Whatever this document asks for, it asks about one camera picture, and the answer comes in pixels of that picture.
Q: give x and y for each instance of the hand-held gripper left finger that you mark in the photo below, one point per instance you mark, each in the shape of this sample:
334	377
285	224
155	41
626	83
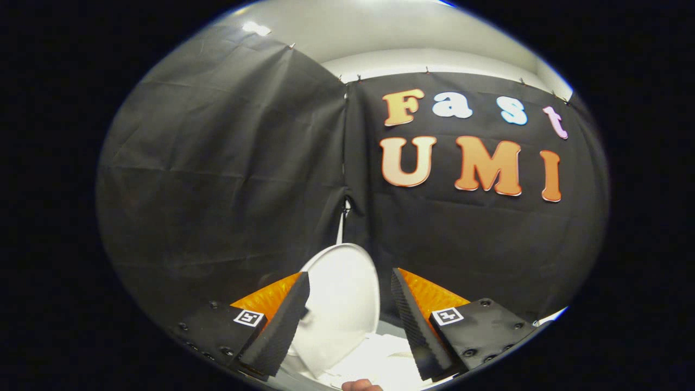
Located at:
279	331

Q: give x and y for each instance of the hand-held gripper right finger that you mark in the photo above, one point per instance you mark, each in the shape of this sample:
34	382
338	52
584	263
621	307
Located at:
415	331

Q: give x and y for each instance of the white stand pole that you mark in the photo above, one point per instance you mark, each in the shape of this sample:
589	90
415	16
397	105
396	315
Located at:
342	228

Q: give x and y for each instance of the black backdrop cloth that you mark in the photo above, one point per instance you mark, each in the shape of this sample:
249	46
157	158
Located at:
228	179

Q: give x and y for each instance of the small ceiling light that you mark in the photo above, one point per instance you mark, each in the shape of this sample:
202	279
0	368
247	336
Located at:
256	28

